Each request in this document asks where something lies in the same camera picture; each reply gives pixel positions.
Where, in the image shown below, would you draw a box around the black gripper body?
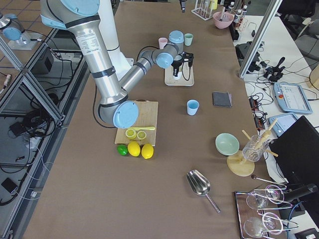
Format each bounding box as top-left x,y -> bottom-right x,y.
171,52 -> 194,69

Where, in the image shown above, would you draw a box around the green cup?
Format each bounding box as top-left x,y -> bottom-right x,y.
184,33 -> 193,46

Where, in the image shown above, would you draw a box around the pink cup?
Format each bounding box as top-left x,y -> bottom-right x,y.
158,37 -> 168,49

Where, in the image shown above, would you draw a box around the blue cup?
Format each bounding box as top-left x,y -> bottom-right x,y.
186,99 -> 199,116

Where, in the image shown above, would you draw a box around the cream cup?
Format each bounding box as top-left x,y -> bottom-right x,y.
173,75 -> 181,80

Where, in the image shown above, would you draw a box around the beige tray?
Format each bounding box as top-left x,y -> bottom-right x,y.
164,62 -> 194,86

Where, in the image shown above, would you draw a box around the metal muddler stick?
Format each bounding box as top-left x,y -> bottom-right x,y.
219,6 -> 225,21

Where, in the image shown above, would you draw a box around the pink bowl with ice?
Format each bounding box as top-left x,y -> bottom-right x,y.
213,11 -> 234,29

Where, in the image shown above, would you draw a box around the wooden cutting board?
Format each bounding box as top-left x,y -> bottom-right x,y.
115,101 -> 159,146

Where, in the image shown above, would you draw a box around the grey folded cloth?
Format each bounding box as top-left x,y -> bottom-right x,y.
212,92 -> 232,108

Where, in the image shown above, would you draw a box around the yellow plastic knife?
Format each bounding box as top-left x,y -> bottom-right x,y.
129,126 -> 156,130

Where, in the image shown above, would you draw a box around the lemon half slice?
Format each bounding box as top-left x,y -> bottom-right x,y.
137,130 -> 147,140
125,128 -> 137,139

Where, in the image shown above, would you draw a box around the yellow lemon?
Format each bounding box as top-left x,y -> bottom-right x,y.
141,143 -> 154,159
128,141 -> 141,157

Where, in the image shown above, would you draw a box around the mint green bowl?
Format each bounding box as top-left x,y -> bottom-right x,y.
215,133 -> 240,156

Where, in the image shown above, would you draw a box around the green lime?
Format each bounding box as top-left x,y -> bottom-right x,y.
117,144 -> 129,156

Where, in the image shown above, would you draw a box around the blue teach pendant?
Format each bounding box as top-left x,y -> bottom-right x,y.
274,82 -> 313,115
268,112 -> 298,137

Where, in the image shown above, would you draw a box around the clear glass mug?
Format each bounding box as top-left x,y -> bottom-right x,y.
242,135 -> 270,162

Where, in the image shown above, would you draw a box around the wooden mug tree stand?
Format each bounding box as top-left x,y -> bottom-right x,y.
227,119 -> 278,176

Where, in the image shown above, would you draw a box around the metal scoop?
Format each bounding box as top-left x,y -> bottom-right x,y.
186,169 -> 221,214

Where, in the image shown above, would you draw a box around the black monitor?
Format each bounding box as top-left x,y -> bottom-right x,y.
269,115 -> 319,185

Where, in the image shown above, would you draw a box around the white wire cup rack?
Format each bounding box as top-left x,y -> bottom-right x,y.
191,0 -> 218,20

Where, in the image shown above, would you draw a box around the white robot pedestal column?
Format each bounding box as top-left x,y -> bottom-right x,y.
98,0 -> 134,80

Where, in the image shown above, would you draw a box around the wire glass rack tray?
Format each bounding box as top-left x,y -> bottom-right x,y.
234,184 -> 299,239

